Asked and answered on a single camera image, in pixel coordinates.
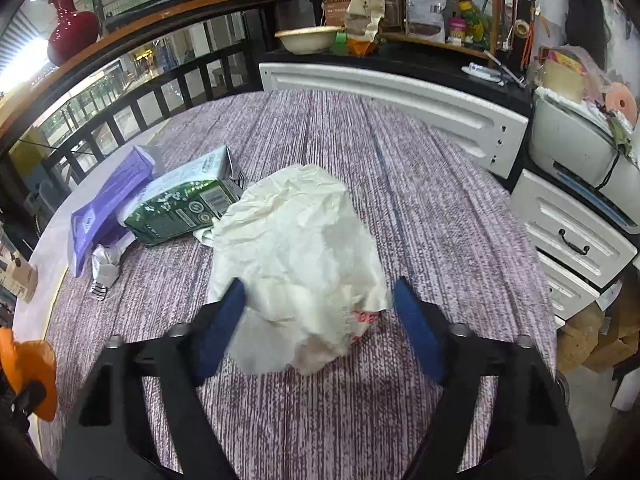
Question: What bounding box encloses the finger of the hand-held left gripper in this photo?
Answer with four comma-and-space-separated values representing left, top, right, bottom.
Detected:
0, 381, 47, 420

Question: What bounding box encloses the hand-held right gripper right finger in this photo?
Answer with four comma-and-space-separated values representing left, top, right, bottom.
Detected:
392, 276, 586, 480

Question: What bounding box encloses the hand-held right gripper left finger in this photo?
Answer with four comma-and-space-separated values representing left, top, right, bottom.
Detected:
57, 278, 247, 480

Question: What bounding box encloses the orange plastic bag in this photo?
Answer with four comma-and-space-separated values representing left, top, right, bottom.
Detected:
0, 327, 57, 422

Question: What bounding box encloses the white paper bag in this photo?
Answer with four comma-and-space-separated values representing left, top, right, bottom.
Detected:
206, 162, 393, 376

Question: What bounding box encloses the purple striped tablecloth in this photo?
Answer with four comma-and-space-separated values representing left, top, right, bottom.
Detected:
37, 90, 558, 480

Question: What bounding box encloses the silver crumpled wrapper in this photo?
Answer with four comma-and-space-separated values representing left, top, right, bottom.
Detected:
90, 244, 123, 302

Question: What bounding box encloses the green milk carton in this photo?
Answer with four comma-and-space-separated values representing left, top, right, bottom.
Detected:
122, 145, 246, 247

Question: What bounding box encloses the cardboard box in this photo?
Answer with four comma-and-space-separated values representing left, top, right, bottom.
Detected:
556, 302, 640, 373

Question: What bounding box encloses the purple packet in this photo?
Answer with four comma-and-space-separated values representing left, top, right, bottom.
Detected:
69, 145, 156, 278

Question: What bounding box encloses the wide white drawer front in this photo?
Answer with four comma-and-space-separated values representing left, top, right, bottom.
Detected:
258, 62, 530, 180

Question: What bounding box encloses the white printer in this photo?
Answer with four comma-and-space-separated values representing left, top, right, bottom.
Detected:
530, 87, 640, 233

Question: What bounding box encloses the black railing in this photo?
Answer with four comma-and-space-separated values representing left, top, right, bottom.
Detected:
0, 40, 263, 196

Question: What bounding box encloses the bamboo shelf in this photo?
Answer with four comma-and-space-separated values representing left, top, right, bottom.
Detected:
380, 0, 501, 52

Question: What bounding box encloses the cream bowl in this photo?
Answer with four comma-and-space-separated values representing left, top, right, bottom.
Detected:
274, 26, 346, 56

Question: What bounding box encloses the pink tape roll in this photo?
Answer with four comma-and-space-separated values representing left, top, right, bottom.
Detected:
602, 82, 638, 126

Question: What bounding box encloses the wooden counter ledge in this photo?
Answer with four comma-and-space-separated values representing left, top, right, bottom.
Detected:
0, 0, 323, 131

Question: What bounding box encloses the silver foil pouch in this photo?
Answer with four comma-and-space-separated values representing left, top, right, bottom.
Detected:
404, 0, 446, 43

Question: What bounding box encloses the beige printed paper bag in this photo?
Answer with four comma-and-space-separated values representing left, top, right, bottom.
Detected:
346, 0, 386, 41

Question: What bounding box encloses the red ceramic vase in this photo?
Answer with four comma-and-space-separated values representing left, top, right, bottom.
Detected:
47, 0, 100, 67

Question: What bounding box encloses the black hair bundle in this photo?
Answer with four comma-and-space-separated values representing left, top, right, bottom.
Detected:
566, 0, 608, 58

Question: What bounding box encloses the white drawer black handle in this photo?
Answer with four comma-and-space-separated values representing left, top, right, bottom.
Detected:
511, 169, 638, 288
537, 252, 601, 321

